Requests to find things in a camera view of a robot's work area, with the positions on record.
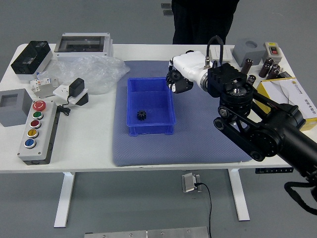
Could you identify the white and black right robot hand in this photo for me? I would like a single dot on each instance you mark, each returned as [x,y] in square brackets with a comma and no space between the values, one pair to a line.
[190,64]

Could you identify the small black gear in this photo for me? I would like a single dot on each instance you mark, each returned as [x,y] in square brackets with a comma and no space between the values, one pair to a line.
[141,115]

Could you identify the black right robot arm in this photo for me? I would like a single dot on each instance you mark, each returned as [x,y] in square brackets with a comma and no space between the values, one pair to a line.
[272,129]

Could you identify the blue plastic box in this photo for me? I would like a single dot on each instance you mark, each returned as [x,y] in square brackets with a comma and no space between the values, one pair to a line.
[151,99]

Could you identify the grey distribution box clear window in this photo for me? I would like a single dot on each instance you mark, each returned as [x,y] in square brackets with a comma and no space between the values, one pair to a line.
[81,47]

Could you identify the yellow and white cardboard box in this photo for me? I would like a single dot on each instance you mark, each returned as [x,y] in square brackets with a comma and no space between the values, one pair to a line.
[297,94]

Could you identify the silver floor socket box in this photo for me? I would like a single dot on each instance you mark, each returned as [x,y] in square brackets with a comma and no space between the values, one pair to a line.
[189,182]

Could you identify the grey push button control box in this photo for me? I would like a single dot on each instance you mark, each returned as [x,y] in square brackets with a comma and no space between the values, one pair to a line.
[37,131]

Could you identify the person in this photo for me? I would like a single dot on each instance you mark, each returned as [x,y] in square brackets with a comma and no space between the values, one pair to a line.
[198,22]

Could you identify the grey floor cover plate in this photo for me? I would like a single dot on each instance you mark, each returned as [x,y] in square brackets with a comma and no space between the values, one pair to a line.
[166,5]
[167,12]

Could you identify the brown cylindrical capacitor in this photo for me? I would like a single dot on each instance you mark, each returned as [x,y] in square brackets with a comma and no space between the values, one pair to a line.
[247,66]

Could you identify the grey block with round hole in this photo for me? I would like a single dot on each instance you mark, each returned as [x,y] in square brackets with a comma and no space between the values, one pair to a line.
[247,49]

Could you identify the black cylindrical capacitor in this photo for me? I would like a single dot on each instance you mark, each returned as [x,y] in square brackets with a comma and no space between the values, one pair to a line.
[269,62]
[275,70]
[251,79]
[264,70]

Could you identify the grey-blue padded mat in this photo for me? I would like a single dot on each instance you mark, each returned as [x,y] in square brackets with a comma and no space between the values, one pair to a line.
[198,148]

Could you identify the small black flat component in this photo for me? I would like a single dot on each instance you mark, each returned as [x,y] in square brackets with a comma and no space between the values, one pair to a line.
[286,75]

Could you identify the clear plastic bag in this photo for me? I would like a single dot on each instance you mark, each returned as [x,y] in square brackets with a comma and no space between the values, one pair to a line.
[94,72]

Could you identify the black power adapter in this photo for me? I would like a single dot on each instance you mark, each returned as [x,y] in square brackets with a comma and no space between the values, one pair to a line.
[76,86]

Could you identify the white socket plate black base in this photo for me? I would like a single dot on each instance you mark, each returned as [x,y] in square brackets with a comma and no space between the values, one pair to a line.
[60,91]

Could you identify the black table control panel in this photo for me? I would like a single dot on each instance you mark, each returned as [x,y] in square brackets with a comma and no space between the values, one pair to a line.
[272,170]

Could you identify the white table leg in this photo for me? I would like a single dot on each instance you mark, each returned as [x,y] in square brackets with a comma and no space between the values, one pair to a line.
[239,198]
[65,198]

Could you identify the white circuit breaker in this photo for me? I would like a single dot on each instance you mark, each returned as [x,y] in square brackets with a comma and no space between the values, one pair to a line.
[42,85]

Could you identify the grey cube with square recess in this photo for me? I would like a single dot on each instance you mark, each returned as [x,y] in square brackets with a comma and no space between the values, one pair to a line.
[15,111]

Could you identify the white wall switch plate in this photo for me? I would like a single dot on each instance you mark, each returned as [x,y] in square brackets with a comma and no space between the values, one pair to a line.
[226,53]

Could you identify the grey switch box red button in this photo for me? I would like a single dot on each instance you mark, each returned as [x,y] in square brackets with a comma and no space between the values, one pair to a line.
[273,50]

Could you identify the black lidded enclosure box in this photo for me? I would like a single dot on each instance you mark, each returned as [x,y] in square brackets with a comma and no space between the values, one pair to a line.
[29,59]

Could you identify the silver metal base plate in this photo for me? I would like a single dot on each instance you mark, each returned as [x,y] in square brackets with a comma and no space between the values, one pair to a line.
[148,233]

